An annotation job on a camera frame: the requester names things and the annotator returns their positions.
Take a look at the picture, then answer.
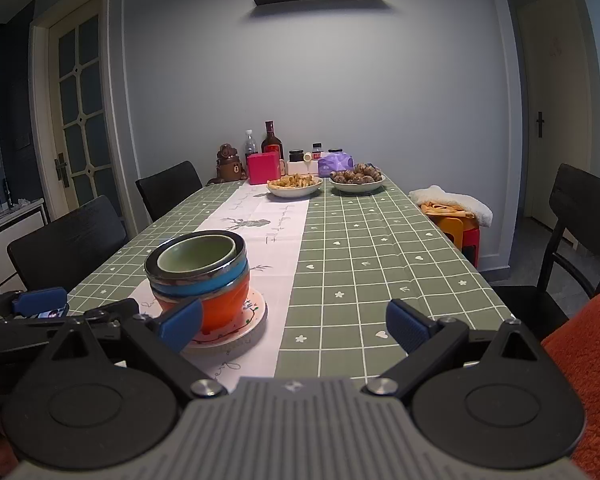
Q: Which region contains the white towel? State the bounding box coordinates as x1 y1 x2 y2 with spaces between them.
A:
408 185 494 227

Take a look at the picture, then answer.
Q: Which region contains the dark liquor bottle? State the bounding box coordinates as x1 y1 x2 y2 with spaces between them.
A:
261 120 285 161

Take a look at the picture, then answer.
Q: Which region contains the purple tissue pack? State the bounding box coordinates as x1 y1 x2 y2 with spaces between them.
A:
318 154 355 176

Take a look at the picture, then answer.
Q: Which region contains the glass panel door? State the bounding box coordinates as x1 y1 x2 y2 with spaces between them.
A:
30 0 131 222

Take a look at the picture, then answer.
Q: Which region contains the orange folded cloth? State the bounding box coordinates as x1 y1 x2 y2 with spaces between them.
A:
420 201 476 219

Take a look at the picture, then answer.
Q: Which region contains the painted white fruit plate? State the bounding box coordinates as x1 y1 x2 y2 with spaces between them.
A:
182 287 269 349

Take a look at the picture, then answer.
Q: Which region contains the orange plastic stool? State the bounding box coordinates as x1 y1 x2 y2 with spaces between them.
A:
425 215 469 252

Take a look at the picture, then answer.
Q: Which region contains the white sideboard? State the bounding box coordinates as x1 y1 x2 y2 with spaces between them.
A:
0 197 49 282

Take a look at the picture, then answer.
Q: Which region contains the blue steel-lined bowl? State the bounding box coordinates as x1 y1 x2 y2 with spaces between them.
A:
145 230 251 298

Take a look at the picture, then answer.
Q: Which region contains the bowl of brown round food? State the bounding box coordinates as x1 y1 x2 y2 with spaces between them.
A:
330 162 383 184

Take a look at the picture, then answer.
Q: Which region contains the cream door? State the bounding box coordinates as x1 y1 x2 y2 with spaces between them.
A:
517 0 597 232

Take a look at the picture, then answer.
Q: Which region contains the orange fuzzy cloth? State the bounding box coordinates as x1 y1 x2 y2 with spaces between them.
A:
542 290 600 480

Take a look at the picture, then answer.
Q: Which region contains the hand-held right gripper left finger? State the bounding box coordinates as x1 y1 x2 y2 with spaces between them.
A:
30 297 229 401

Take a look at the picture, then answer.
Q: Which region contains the brown bear figurine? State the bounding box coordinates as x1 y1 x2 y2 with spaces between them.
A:
207 143 248 186

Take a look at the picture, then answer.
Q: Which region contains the pile of fried snacks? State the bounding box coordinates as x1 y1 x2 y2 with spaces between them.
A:
270 173 321 189

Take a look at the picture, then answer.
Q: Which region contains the white printed table runner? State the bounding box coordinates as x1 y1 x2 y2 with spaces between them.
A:
130 180 313 381

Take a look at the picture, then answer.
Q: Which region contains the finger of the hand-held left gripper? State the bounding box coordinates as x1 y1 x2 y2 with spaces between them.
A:
11 286 70 319
65 298 142 336

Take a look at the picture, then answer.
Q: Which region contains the orange steel-lined bowl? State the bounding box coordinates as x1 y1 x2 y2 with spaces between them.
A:
155 272 252 334

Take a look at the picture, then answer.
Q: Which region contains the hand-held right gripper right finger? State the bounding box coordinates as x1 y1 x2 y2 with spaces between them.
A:
361 299 568 401

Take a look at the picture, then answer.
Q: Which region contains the black chair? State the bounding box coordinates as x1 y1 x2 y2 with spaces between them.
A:
7 195 128 294
135 161 203 224
490 162 600 342

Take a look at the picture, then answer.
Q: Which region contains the pink box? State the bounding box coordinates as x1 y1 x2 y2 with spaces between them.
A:
246 152 282 184

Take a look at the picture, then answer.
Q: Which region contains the white dish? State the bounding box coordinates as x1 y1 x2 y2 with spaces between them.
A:
330 176 386 195
266 177 324 199

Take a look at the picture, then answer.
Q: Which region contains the green ceramic bowl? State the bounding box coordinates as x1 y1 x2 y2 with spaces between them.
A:
157 234 246 277

